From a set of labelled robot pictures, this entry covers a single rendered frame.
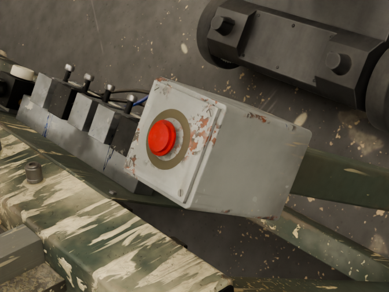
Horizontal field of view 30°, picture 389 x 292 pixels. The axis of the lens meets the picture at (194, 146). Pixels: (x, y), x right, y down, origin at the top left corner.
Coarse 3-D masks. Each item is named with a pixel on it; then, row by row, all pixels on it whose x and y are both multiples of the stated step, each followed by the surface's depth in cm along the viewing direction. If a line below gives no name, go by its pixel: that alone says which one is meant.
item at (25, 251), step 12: (24, 228) 100; (0, 240) 98; (12, 240) 98; (24, 240) 97; (36, 240) 97; (0, 252) 95; (12, 252) 95; (24, 252) 97; (36, 252) 98; (0, 264) 95; (12, 264) 96; (24, 264) 97; (36, 264) 99; (0, 276) 95; (12, 276) 97
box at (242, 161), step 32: (160, 96) 82; (192, 96) 79; (192, 128) 78; (224, 128) 77; (256, 128) 80; (288, 128) 84; (128, 160) 84; (192, 160) 77; (224, 160) 78; (256, 160) 82; (288, 160) 86; (160, 192) 80; (192, 192) 77; (224, 192) 80; (256, 192) 84; (288, 192) 88
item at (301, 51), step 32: (256, 0) 176; (288, 0) 169; (320, 0) 163; (352, 0) 157; (384, 0) 152; (224, 32) 174; (256, 32) 171; (288, 32) 165; (320, 32) 159; (352, 32) 155; (384, 32) 151; (256, 64) 170; (288, 64) 163; (320, 64) 155; (352, 64) 150; (352, 96) 150
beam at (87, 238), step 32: (0, 128) 125; (0, 160) 115; (32, 160) 115; (0, 192) 107; (32, 192) 106; (64, 192) 106; (96, 192) 106; (32, 224) 99; (64, 224) 99; (96, 224) 98; (128, 224) 98; (64, 256) 94; (96, 256) 92; (128, 256) 92; (160, 256) 92; (192, 256) 91; (96, 288) 90; (128, 288) 86; (160, 288) 86; (192, 288) 86; (224, 288) 86
